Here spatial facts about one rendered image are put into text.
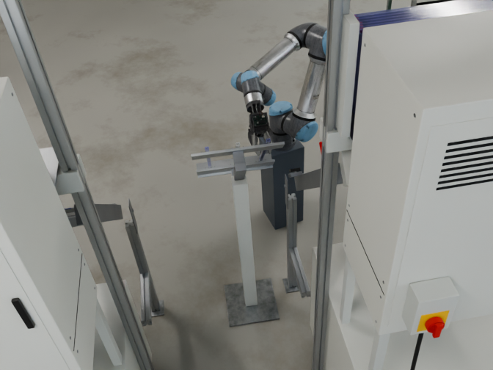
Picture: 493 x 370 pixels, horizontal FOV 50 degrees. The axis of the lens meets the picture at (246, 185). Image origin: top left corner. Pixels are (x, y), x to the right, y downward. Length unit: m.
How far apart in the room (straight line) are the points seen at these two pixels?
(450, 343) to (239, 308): 1.14
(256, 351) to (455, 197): 1.65
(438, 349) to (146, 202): 2.02
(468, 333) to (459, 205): 0.91
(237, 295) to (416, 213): 1.75
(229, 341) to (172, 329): 0.29
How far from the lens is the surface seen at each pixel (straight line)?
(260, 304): 2.73
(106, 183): 3.55
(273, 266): 2.88
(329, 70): 1.36
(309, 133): 2.55
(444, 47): 1.16
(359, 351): 1.90
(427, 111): 0.97
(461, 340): 1.99
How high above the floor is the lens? 2.25
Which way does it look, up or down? 43 degrees down
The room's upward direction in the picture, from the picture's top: 5 degrees counter-clockwise
